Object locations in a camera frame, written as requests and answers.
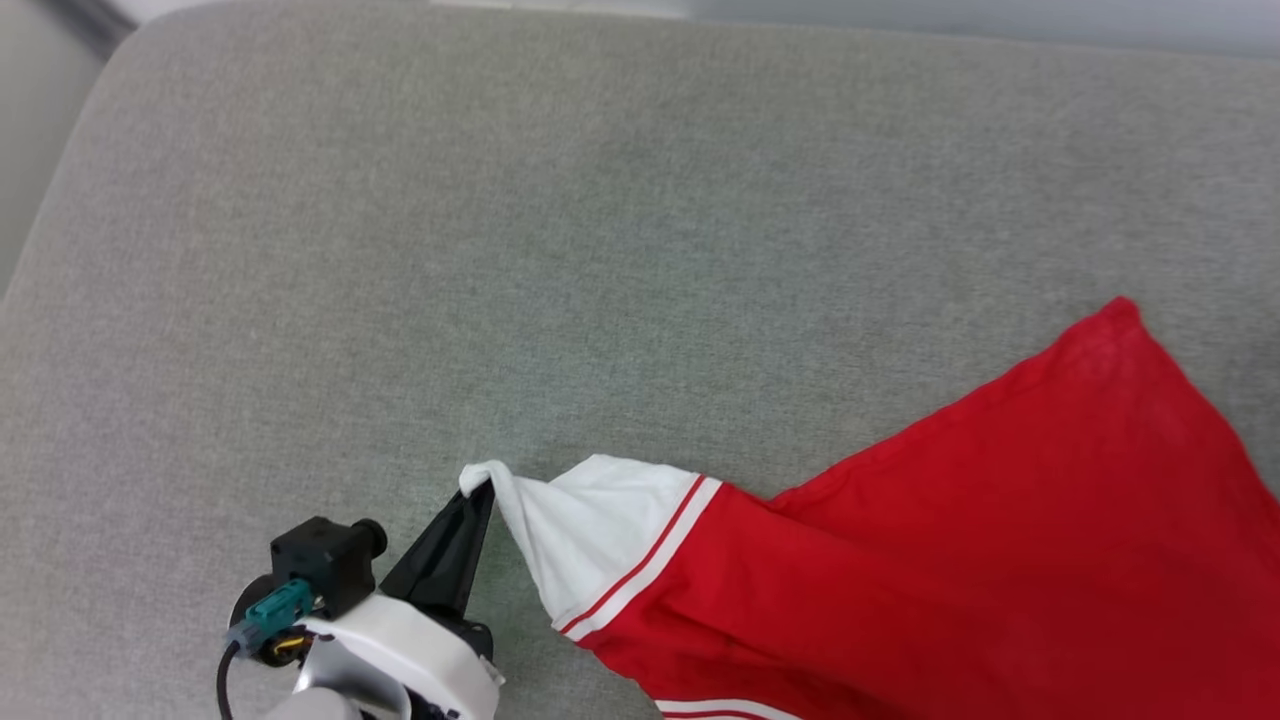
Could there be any left teal cable connector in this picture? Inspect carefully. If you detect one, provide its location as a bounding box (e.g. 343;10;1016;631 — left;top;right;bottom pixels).
226;578;317;653

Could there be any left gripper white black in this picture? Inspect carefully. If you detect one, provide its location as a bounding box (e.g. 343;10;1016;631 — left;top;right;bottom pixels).
300;480;506;720

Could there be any red garment with white stripes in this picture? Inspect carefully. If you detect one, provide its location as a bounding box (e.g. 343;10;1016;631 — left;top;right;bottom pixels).
459;296;1280;720

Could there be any grey fabric sofa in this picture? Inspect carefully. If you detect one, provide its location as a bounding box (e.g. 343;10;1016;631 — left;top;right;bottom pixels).
0;0;1280;720

